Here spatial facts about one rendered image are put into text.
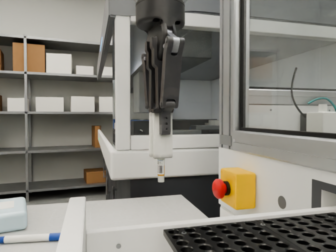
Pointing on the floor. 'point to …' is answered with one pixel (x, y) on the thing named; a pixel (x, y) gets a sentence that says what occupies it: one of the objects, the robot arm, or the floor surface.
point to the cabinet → (225, 212)
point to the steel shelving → (86, 47)
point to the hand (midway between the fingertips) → (160, 134)
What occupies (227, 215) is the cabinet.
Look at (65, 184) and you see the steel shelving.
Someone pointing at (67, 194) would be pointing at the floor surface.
